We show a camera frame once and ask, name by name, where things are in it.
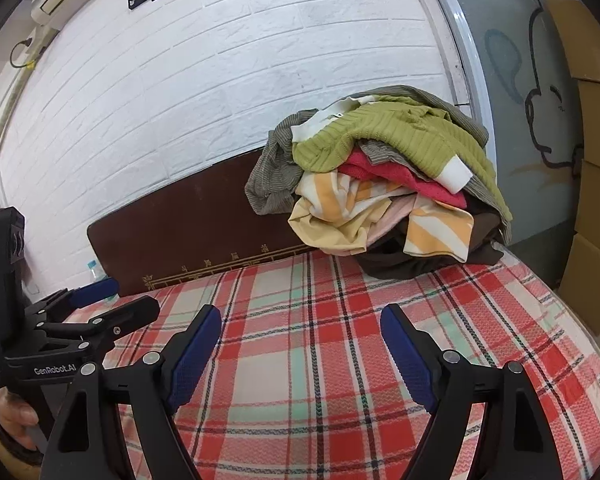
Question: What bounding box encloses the person's left hand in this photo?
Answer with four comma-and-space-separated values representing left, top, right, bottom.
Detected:
0, 390, 39, 452

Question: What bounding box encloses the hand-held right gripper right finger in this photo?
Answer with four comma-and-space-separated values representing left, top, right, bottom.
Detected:
380, 303, 568, 480

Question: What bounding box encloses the pink garment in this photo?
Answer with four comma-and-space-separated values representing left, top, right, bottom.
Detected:
367, 195, 421, 243

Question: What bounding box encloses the white door frame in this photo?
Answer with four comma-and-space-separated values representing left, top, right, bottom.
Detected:
415, 0, 496, 151

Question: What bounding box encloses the dark brown garment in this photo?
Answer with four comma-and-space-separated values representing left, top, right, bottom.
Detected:
355, 200, 506, 281

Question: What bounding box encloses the white wall pipe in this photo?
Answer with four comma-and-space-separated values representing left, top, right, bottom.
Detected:
0, 27, 56, 211

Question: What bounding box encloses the yellow striped garment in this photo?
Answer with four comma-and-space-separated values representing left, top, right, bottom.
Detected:
287, 170, 476, 263

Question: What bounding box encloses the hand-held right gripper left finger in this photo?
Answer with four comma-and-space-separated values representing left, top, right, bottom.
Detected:
39, 304, 223, 480

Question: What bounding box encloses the red plaid blanket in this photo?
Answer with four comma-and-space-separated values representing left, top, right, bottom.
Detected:
55, 240, 600, 480

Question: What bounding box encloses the red garment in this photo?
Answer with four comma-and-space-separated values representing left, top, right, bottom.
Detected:
337, 149, 468, 209

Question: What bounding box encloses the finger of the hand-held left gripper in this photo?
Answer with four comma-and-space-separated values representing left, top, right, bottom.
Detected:
25, 278, 121, 321
32, 296, 161, 359

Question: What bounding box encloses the plastic water bottle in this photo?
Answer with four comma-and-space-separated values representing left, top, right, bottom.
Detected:
85, 258, 118, 303

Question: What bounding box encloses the brown headboard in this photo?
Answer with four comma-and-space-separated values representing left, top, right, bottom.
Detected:
86, 147, 316, 297

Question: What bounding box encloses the olive striped garment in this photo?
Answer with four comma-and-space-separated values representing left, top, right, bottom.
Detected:
245, 85, 513, 243

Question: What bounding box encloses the green knit sweater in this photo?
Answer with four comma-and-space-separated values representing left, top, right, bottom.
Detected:
291, 91, 513, 233

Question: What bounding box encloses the black wall cable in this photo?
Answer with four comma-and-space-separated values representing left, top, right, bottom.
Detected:
9, 37, 38, 68

